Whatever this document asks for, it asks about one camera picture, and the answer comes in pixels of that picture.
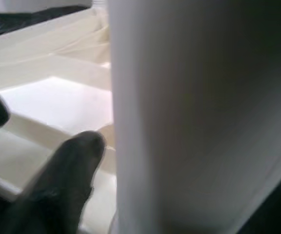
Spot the black table cloth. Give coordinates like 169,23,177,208
0,4,92,39

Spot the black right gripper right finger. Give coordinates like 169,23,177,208
237,163,281,234

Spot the white plastic table leg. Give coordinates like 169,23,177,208
107,0,281,234

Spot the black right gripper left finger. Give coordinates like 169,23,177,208
0,131,106,234

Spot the white plastic table top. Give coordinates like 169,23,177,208
0,4,118,234

